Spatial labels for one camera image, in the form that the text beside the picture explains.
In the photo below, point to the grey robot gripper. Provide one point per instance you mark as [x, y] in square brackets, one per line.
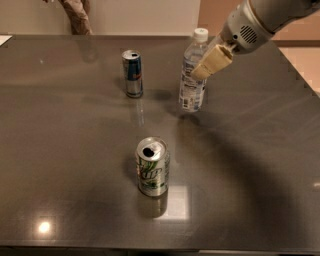
[240, 29]

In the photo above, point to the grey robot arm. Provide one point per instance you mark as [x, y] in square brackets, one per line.
[284, 12]

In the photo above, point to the blue silver redbull can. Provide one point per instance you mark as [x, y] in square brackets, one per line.
[131, 60]

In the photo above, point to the green white soda can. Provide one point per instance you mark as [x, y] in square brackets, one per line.
[152, 165]

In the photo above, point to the brown trousered person leg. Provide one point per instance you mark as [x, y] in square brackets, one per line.
[78, 14]

